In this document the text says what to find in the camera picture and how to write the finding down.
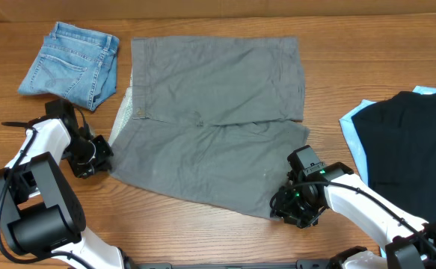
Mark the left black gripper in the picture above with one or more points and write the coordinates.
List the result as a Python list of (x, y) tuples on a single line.
[(101, 165)]

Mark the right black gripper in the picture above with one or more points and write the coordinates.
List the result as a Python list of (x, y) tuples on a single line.
[(284, 208)]

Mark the grey shorts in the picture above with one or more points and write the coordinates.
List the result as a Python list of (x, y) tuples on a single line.
[(213, 119)]

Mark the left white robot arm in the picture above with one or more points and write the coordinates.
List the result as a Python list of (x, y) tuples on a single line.
[(40, 215)]

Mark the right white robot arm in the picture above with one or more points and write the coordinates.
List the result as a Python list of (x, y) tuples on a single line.
[(408, 241)]

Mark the folded blue denim shorts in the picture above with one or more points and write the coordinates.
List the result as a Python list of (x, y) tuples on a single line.
[(76, 64)]

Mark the light blue garment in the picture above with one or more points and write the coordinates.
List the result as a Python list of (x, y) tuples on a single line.
[(353, 141)]

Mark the black t-shirt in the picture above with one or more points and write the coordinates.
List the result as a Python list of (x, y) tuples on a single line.
[(399, 139)]

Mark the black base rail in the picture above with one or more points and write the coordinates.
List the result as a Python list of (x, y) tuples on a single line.
[(232, 265)]

